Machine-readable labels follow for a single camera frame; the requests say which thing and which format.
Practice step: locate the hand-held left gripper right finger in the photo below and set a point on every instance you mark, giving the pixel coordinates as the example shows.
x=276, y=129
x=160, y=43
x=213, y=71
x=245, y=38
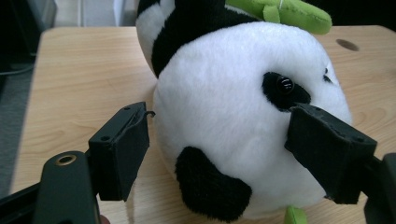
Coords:
x=333, y=155

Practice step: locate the dark monitor on stand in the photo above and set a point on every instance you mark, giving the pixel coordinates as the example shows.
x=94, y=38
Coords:
x=18, y=25

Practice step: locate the panda plush toy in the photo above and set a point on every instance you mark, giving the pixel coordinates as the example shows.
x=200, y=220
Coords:
x=224, y=102

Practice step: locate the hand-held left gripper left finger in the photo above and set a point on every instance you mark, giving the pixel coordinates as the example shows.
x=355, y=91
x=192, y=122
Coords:
x=121, y=149

